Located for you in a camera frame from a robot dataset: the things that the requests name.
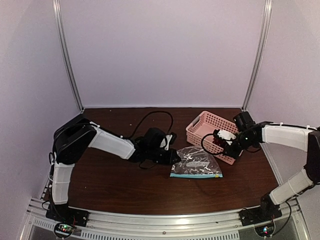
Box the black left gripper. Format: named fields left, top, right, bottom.
left=147, top=147, right=182, bottom=166

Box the clear zip top bag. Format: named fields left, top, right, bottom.
left=170, top=146, right=223, bottom=179

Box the dark red grape bunch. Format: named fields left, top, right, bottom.
left=212, top=136, right=226, bottom=148

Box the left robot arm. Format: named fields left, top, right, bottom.
left=49, top=115, right=181, bottom=222

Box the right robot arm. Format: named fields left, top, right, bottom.
left=217, top=111, right=320, bottom=221

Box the pink perforated plastic basket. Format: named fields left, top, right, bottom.
left=185, top=111, right=238, bottom=166

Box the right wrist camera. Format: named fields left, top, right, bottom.
left=217, top=129, right=236, bottom=145

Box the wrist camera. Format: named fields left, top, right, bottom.
left=217, top=129, right=236, bottom=145
left=160, top=132, right=177, bottom=151

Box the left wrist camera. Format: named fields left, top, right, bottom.
left=160, top=132, right=177, bottom=151

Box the right camera cable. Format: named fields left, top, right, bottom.
left=201, top=133, right=226, bottom=156

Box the camera cable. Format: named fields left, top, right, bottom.
left=201, top=133, right=226, bottom=156
left=127, top=110, right=175, bottom=141

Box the left camera cable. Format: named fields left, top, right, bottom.
left=127, top=110, right=175, bottom=141

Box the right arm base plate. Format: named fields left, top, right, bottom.
left=238, top=206, right=282, bottom=227

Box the front aluminium rail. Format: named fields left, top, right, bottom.
left=23, top=197, right=308, bottom=240

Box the right aluminium frame post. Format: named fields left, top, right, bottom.
left=241, top=0, right=273, bottom=111

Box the aluminium frame post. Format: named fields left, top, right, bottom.
left=52, top=0, right=85, bottom=113
left=241, top=0, right=273, bottom=111

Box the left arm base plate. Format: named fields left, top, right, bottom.
left=45, top=203, right=89, bottom=227

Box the left aluminium frame post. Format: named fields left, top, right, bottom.
left=52, top=0, right=85, bottom=113

